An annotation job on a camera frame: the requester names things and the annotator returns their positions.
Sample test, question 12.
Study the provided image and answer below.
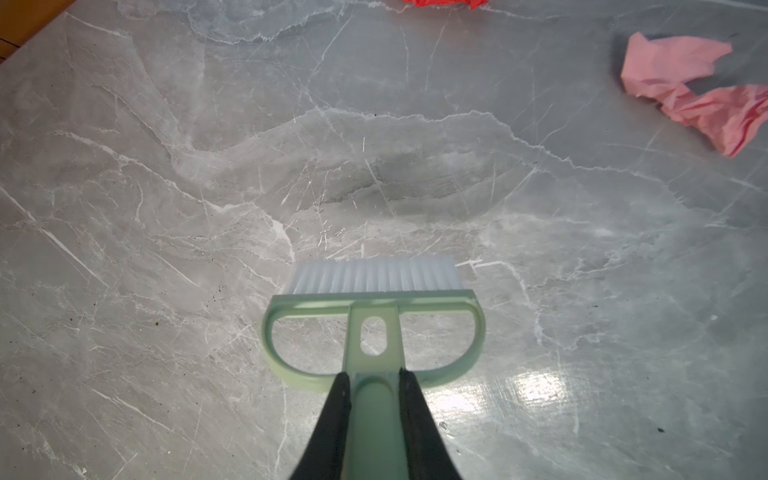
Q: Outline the large red crumpled paper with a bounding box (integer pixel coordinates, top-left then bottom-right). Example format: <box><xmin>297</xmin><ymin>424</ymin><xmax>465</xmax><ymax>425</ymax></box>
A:
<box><xmin>404</xmin><ymin>0</ymin><xmax>488</xmax><ymax>10</ymax></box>

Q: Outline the green hand brush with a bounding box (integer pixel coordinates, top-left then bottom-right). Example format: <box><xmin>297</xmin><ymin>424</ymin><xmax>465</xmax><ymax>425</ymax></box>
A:
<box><xmin>261</xmin><ymin>255</ymin><xmax>486</xmax><ymax>479</ymax></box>

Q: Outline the small pink crumpled paper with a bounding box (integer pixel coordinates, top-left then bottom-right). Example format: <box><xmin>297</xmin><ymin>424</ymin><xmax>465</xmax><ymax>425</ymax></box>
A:
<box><xmin>620</xmin><ymin>32</ymin><xmax>767</xmax><ymax>158</ymax></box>

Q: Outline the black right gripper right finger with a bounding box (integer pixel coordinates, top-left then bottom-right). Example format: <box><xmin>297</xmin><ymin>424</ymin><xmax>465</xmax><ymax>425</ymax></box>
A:
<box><xmin>399</xmin><ymin>368</ymin><xmax>462</xmax><ymax>480</ymax></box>

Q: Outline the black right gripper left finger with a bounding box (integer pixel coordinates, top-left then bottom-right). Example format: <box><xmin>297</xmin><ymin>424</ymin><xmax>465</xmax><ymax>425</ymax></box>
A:
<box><xmin>290</xmin><ymin>372</ymin><xmax>351</xmax><ymax>480</ymax></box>

